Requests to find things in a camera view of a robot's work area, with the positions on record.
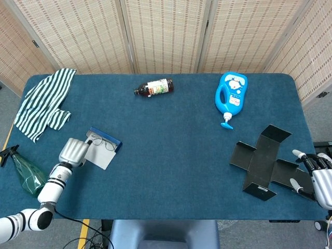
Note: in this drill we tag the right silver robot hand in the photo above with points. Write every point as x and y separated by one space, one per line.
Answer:
323 181

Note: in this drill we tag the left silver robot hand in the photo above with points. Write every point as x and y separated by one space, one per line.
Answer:
74 153

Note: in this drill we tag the blue folding glasses case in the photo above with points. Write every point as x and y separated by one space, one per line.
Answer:
101 158

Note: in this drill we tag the black wire-frame eyeglasses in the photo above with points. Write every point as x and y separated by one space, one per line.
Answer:
110 146

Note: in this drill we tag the black stand base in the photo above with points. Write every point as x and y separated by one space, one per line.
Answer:
323 144

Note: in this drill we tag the white caster wheel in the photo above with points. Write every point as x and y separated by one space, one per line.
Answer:
319 225

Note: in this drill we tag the green spray bottle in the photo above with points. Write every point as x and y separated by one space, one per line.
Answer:
26 176

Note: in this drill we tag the green white striped cloth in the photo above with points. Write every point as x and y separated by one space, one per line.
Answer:
41 103

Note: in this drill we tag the black unfolded cardboard box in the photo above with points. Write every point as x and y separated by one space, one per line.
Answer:
262 160

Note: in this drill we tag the black table leg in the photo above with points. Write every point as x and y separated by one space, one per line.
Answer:
105 225

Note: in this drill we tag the yellow floor tape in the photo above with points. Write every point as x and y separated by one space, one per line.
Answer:
83 233

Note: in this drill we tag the brown tea bottle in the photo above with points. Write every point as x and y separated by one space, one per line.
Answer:
155 87

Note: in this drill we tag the blue table cloth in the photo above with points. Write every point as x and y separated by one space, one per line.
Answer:
181 168

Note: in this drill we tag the blue whale pump bottle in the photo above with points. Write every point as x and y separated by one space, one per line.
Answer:
233 103

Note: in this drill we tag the blue grey chair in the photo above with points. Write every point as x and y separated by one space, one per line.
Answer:
166 233

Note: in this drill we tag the bamboo folding screen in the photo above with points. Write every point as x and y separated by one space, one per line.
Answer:
160 33

